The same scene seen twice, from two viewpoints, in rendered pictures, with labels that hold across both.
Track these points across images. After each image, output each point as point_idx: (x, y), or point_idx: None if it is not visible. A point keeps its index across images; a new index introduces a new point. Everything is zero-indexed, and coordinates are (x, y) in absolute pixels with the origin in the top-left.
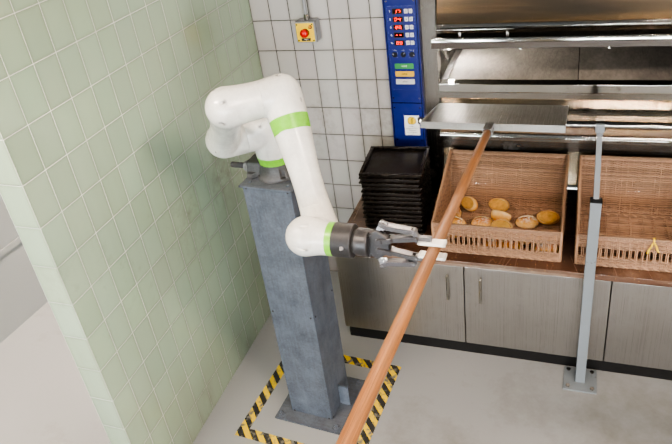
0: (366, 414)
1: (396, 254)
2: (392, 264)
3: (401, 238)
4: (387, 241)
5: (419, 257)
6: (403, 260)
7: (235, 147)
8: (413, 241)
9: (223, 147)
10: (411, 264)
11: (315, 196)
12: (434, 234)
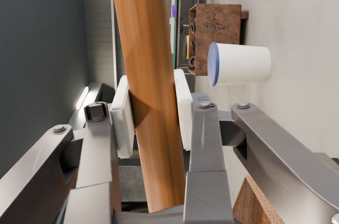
0: None
1: (207, 160)
2: (309, 166)
3: (80, 156)
4: (83, 200)
5: (187, 96)
6: (256, 159)
7: None
8: (105, 122)
9: None
10: (244, 111)
11: None
12: (157, 203)
